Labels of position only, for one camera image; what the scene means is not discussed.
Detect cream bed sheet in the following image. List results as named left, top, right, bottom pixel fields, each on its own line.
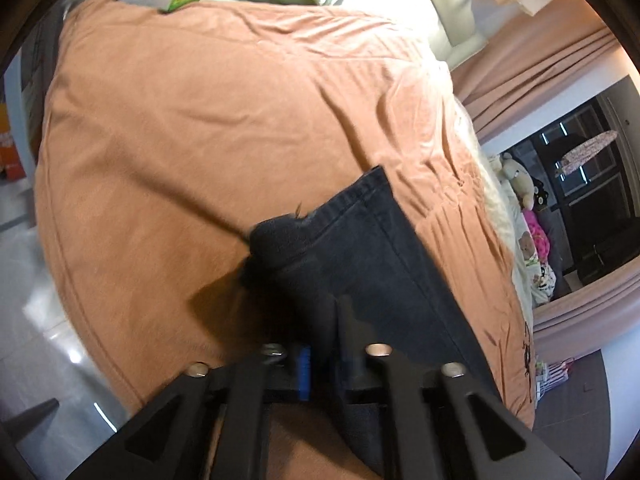
left=467, top=125, right=521, bottom=271

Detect black pants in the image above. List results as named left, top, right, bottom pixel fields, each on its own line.
left=240, top=165, right=501, bottom=478

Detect bear printed cream pillow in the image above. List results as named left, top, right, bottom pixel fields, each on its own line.
left=512, top=220, right=543, bottom=306

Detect beige plush toy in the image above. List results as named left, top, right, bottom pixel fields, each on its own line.
left=500, top=152, right=536, bottom=211

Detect dark window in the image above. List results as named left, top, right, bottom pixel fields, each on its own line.
left=510, top=92, right=638, bottom=291

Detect hanging floral garment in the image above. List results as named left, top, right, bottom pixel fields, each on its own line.
left=560, top=130, right=618, bottom=176

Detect black spotted white cloth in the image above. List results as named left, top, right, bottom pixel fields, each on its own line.
left=537, top=262, right=557, bottom=302

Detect pink plush toy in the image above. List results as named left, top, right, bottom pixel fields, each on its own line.
left=522, top=210, right=551, bottom=266

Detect orange blanket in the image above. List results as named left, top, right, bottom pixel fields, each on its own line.
left=34, top=0, right=538, bottom=480

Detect orange box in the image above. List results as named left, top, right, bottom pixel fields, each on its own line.
left=0, top=102, right=26, bottom=181

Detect white wire rack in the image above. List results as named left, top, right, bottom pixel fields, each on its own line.
left=535, top=357, right=576, bottom=401

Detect black plush toy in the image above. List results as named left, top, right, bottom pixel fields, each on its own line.
left=530, top=177, right=552, bottom=211

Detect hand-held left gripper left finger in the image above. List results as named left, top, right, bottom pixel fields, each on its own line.
left=65, top=342, right=313, bottom=480

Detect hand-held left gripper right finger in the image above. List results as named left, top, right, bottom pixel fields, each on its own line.
left=332, top=295, right=581, bottom=480

